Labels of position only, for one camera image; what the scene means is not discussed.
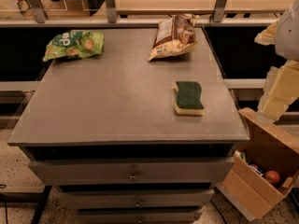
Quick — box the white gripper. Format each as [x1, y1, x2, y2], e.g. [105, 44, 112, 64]
[254, 0, 299, 121]

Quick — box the green rice chip bag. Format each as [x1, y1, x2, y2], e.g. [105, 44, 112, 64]
[43, 31, 105, 62]

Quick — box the brown white snack bag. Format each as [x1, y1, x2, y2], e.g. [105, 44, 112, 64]
[149, 14, 199, 61]

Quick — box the green yellow sponge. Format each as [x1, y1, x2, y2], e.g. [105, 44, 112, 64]
[174, 81, 205, 116]

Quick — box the blue packet in box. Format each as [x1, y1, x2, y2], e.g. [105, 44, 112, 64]
[248, 162, 263, 175]

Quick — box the cardboard box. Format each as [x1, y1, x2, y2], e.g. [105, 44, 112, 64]
[217, 107, 299, 221]

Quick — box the red apple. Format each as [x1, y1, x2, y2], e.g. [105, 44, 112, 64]
[264, 170, 280, 186]

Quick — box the grey drawer cabinet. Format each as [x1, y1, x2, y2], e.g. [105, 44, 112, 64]
[8, 28, 249, 224]

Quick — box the colourful package on shelf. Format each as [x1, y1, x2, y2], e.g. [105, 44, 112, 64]
[16, 0, 33, 19]

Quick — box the grey metal shelf post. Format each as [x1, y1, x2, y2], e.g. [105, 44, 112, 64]
[29, 0, 47, 23]
[211, 0, 227, 22]
[106, 0, 118, 23]

